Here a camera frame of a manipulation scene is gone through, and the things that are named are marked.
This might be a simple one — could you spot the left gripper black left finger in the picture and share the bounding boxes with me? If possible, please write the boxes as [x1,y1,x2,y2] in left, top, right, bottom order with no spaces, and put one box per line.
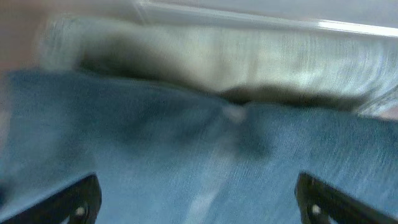
[2,174,102,224]

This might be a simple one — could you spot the dark blue jeans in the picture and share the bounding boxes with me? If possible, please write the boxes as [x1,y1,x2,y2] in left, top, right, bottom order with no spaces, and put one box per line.
[1,70,397,223]

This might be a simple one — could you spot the light blue jeans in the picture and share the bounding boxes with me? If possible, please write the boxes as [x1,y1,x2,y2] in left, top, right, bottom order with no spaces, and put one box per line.
[37,15,397,116]

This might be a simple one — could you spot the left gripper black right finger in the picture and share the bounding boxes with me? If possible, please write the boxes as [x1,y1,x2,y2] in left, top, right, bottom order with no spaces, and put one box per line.
[295,172,397,224]

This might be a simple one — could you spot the clear plastic storage box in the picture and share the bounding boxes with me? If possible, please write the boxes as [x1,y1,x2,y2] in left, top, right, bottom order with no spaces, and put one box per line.
[131,0,397,38]

